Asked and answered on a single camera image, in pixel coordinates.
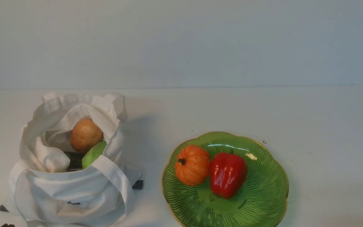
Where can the red bell pepper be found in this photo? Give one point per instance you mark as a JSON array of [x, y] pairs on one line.
[[227, 175]]

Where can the small orange pumpkin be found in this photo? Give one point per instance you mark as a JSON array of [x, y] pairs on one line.
[[192, 165]]

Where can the brown potato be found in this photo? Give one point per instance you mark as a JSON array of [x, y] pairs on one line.
[[84, 135]]

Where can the white cloth tote bag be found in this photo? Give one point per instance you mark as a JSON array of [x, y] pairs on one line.
[[40, 189]]

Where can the light green vegetable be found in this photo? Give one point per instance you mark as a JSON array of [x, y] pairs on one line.
[[96, 151]]

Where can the green glass plate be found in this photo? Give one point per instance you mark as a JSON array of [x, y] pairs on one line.
[[260, 202]]

